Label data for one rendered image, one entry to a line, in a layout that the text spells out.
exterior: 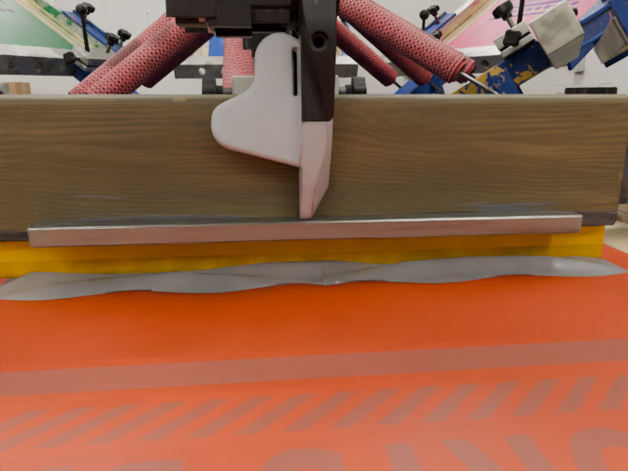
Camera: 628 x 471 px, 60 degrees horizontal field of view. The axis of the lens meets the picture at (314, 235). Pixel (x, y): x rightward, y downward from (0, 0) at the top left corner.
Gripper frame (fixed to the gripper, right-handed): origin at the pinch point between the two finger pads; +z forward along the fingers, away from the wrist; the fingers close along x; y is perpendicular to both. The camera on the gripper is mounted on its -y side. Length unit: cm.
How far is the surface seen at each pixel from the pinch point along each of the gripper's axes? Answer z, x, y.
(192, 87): -10, -421, 54
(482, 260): 4.3, 1.3, -9.7
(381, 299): 5.0, 5.0, -2.9
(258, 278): 4.7, 1.9, 3.3
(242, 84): -6.2, -35.2, 4.8
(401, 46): -13, -70, -23
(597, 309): 5.0, 7.6, -13.0
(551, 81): -12, -344, -200
